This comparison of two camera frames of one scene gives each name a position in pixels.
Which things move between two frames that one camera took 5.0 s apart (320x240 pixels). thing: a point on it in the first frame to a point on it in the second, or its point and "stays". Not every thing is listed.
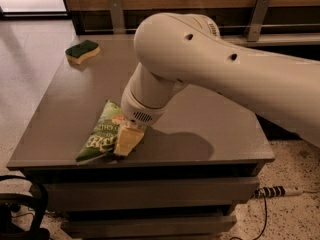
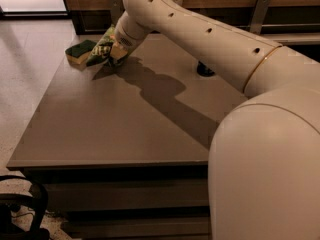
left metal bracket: x=116 y=10 stays
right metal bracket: x=258 y=19 stays
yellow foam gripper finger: x=127 y=139 to x=118 y=50
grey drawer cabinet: x=194 y=166 stays
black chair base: x=8 y=201 stays
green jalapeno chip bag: x=102 y=137 to x=100 y=53
